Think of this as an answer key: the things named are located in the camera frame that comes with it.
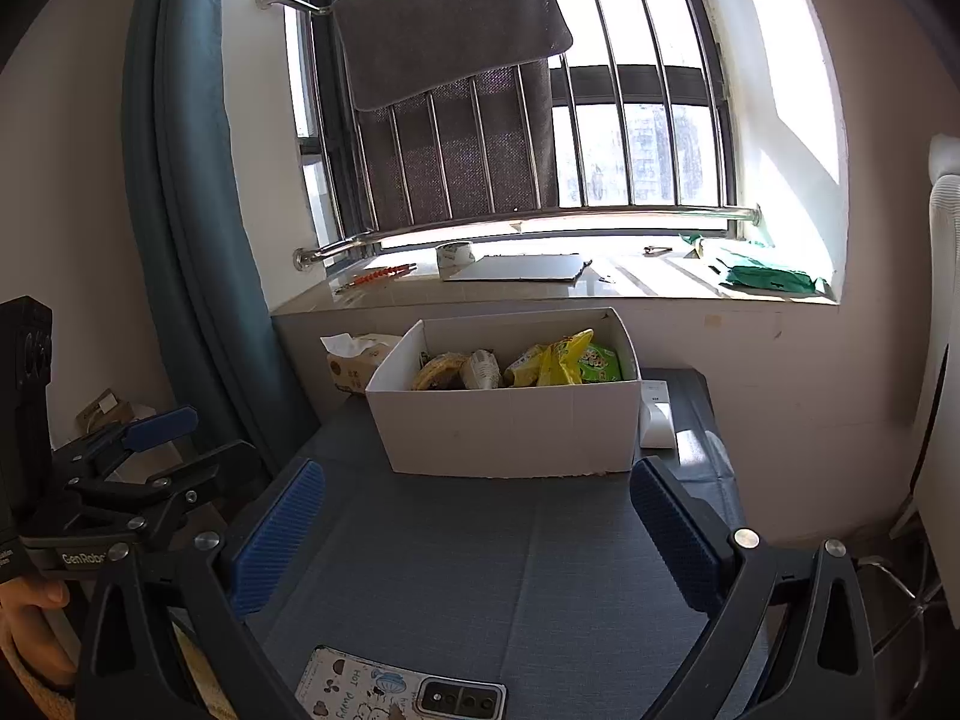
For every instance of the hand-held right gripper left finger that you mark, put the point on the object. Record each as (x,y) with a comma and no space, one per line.
(277,532)

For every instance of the tall white snack bag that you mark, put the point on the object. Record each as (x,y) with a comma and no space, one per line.
(480,373)

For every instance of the steel window guard bars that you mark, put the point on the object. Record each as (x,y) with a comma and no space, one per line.
(664,90)

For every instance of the yellow blue-print snack packet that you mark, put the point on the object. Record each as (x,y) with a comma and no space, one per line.
(523,369)

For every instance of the yellow red-print snack packet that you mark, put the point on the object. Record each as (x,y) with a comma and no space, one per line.
(562,360)

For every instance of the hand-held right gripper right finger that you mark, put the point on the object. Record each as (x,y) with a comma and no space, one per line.
(671,532)

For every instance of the teal curtain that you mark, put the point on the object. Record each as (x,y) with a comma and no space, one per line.
(195,240)

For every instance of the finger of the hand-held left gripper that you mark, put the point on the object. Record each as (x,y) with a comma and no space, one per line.
(202,469)
(161,424)

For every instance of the white chair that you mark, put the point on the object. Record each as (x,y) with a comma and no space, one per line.
(941,390)

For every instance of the smartphone with cartoon case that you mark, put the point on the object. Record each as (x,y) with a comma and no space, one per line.
(405,690)

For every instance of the green snack packet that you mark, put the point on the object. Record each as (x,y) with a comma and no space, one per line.
(601,364)

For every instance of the grey towel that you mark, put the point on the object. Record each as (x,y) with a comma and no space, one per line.
(450,22)

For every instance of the white small box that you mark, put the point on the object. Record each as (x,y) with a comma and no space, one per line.
(657,416)

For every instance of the round yellow cracker packet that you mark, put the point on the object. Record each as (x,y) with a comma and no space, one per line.
(439,373)

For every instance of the steel lower window rail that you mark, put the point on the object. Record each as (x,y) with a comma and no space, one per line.
(600,216)

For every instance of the small beige box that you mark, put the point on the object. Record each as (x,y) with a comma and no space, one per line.
(109,409)

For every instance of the person's left hand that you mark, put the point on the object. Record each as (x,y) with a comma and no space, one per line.
(34,600)

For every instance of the white cardboard box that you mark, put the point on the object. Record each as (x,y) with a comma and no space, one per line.
(510,427)

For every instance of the grey flat board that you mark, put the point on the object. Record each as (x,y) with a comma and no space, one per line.
(517,268)

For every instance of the green plastic bag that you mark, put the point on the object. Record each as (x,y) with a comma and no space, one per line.
(765,274)

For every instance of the dark mesh mat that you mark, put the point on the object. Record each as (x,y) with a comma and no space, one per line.
(465,157)

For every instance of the tape roll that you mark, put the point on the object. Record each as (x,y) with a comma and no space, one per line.
(455,255)

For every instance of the tissue pack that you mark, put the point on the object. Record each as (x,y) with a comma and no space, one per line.
(352,367)

